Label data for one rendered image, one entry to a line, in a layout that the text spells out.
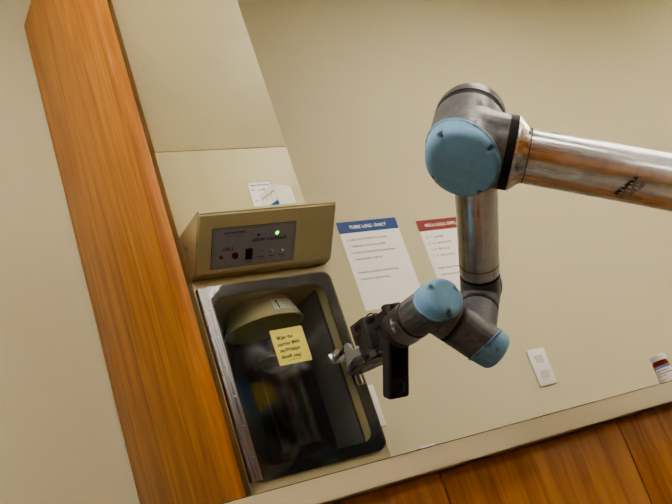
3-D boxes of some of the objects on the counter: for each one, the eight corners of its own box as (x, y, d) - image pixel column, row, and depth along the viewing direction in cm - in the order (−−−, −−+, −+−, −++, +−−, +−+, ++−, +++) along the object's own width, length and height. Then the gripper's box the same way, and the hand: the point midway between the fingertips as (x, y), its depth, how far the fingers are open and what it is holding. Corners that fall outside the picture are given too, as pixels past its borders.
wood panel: (153, 560, 194) (23, 25, 239) (166, 556, 196) (35, 26, 240) (234, 514, 156) (62, -114, 200) (250, 509, 157) (75, -112, 202)
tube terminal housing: (210, 537, 187) (122, 207, 211) (342, 499, 204) (247, 198, 228) (255, 513, 167) (153, 152, 191) (397, 472, 184) (287, 146, 209)
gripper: (414, 299, 173) (362, 338, 189) (370, 306, 167) (321, 346, 184) (429, 341, 170) (375, 377, 187) (385, 349, 165) (333, 386, 181)
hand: (355, 372), depth 183 cm, fingers closed, pressing on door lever
